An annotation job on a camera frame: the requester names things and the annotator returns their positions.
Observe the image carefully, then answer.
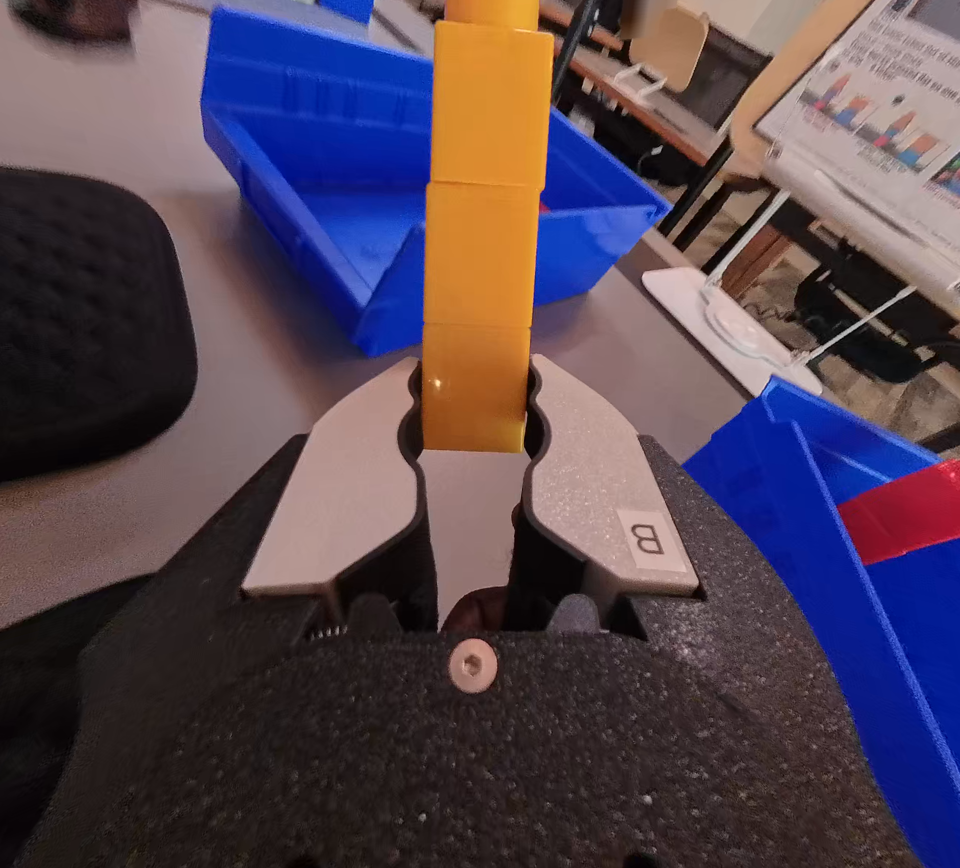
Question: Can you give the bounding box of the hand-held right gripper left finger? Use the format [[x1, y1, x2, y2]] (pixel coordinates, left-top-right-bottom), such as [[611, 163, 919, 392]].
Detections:
[[240, 355, 440, 632]]

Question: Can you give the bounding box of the white poster stand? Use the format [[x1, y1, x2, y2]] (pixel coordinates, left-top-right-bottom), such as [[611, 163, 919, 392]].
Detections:
[[641, 189, 920, 398]]

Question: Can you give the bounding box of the wooden desk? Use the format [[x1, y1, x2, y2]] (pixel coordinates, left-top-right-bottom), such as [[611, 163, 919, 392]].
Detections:
[[555, 0, 751, 167]]

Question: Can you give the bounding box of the black dimpled pad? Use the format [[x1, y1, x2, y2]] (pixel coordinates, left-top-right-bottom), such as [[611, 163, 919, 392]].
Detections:
[[0, 166, 200, 485]]

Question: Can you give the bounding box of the instruction poster on wooden board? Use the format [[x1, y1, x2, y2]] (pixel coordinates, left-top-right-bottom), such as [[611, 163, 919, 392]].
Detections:
[[731, 0, 960, 320]]

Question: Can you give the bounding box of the light wooden chair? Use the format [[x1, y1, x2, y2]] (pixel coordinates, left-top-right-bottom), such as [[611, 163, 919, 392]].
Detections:
[[628, 9, 710, 92]]

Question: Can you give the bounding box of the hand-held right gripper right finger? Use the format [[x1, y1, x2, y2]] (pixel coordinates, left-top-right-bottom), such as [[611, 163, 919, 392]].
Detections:
[[510, 355, 702, 632]]

